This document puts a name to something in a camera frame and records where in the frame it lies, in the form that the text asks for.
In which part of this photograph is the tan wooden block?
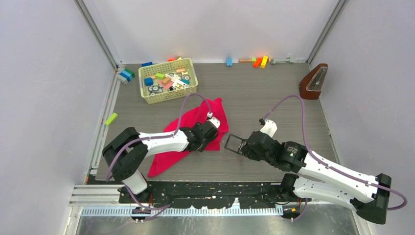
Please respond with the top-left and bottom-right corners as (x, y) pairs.
(239, 58), (252, 63)

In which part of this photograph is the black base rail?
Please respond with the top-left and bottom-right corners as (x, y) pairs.
(110, 180), (312, 210)

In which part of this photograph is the blue green block stack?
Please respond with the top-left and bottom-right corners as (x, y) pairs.
(118, 69), (135, 84)

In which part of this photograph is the pink red garment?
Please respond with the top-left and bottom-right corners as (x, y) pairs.
(147, 97), (229, 178)

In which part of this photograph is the green perforated plastic basket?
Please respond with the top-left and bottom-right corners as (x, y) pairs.
(138, 58), (198, 104)

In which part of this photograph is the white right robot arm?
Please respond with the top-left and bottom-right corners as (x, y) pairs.
(237, 131), (392, 225)

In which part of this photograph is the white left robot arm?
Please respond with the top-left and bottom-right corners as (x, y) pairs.
(102, 117), (220, 203)

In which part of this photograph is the lime green block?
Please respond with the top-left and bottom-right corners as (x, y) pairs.
(104, 113), (118, 126)

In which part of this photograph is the brown wooden metronome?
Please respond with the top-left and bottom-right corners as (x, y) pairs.
(299, 63), (328, 100)

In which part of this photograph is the orange toy block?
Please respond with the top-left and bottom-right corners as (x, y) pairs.
(253, 57), (262, 68)

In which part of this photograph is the light blue toy block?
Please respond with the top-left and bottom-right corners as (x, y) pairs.
(226, 57), (233, 67)

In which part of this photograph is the yellow toy block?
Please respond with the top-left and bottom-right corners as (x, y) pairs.
(260, 55), (268, 69)

